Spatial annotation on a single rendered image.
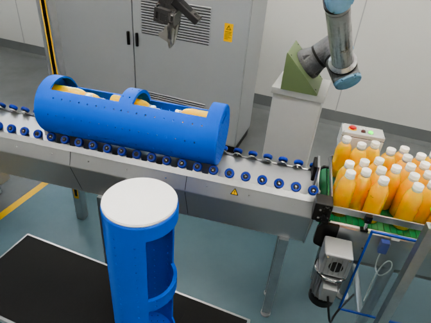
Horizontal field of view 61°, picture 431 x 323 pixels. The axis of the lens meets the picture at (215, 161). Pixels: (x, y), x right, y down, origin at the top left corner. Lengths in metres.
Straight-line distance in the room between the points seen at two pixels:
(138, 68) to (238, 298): 2.30
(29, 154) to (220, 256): 1.36
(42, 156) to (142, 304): 0.92
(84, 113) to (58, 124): 0.16
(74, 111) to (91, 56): 2.21
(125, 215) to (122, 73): 2.61
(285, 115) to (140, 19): 1.73
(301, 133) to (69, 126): 1.36
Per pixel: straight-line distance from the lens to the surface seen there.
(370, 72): 4.40
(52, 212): 3.02
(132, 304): 1.61
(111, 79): 3.90
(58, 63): 2.29
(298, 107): 2.31
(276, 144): 2.44
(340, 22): 1.81
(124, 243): 1.35
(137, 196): 1.39
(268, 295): 2.19
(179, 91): 3.53
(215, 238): 2.70
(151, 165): 1.75
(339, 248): 1.58
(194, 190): 1.72
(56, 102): 1.83
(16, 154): 2.13
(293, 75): 2.22
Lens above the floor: 1.91
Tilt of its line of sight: 33 degrees down
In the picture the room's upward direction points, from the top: 5 degrees clockwise
